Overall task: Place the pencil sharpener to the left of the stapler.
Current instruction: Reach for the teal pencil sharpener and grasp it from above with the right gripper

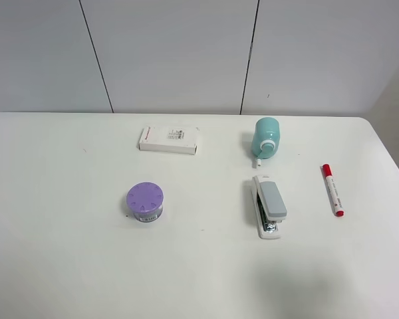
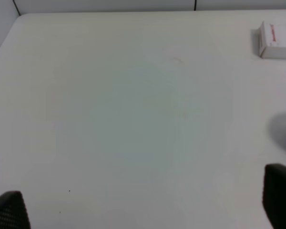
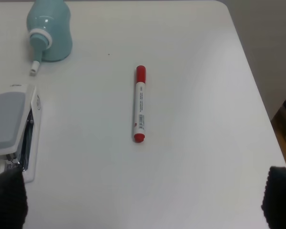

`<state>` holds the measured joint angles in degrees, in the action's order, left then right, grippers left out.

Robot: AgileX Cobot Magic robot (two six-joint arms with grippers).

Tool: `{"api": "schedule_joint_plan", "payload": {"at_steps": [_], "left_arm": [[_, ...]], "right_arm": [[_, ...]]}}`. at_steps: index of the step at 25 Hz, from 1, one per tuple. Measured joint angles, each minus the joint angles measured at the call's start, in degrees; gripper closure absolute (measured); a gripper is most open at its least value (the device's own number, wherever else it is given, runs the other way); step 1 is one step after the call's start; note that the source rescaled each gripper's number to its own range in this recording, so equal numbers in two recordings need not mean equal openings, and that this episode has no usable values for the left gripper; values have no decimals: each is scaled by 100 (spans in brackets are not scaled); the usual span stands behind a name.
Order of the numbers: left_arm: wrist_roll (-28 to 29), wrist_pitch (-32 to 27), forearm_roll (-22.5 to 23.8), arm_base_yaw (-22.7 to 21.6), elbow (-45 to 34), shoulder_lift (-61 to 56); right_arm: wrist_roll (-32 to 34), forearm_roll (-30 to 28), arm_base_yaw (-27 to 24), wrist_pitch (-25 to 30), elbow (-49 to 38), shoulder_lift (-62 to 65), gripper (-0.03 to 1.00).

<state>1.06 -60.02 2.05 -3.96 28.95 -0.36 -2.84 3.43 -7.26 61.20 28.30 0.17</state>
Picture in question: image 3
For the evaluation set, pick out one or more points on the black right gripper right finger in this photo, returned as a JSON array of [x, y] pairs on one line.
[[274, 201]]

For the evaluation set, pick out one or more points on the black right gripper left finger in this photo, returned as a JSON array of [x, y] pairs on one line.
[[13, 199]]

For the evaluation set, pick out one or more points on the white grey stapler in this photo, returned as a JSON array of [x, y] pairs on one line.
[[20, 120]]

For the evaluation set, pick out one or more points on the red white marker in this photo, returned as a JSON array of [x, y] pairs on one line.
[[139, 111]]

